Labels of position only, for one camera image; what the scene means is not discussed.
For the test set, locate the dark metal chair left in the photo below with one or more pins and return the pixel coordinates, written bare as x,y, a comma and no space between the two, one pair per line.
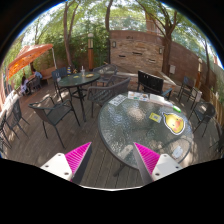
54,114

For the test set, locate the round green far table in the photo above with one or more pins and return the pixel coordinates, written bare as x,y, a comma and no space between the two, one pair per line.
74,84

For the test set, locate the seated person in blue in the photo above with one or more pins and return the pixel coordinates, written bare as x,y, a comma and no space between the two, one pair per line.
37,74

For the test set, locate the orange patio umbrella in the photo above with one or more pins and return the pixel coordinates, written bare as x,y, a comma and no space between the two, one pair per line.
26,55

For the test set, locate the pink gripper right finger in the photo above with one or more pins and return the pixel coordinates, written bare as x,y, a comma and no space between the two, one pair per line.
153,166

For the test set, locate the dark chair far right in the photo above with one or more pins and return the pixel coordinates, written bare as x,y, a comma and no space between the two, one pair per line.
186,88

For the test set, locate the dark chair behind far table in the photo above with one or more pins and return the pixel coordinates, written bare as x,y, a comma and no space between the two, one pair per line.
57,75

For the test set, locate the wooden lamp post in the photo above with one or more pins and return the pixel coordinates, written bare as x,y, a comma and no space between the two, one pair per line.
90,51

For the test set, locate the white paper menu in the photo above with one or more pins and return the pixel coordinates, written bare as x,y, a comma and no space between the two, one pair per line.
159,100

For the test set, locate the round glass patio table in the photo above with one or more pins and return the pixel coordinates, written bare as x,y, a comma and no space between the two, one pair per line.
128,123

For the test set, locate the printed leaflet left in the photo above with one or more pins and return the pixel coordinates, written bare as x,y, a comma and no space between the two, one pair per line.
117,100

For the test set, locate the small yellow card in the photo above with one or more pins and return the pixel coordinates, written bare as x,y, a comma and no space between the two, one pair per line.
155,117

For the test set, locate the yellow duck mouse pad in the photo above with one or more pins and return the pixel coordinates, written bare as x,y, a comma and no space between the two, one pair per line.
174,123

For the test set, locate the black slatted chair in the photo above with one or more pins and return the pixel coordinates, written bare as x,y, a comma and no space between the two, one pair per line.
152,84

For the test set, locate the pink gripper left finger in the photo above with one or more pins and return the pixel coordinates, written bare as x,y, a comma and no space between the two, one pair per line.
70,166

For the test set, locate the dark wicker chair near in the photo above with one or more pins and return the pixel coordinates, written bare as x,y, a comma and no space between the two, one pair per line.
115,86

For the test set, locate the printed leaflet middle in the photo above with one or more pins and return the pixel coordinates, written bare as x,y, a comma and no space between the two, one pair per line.
138,96

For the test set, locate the printed leaflet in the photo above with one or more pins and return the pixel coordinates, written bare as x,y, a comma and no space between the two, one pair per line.
117,100
138,96

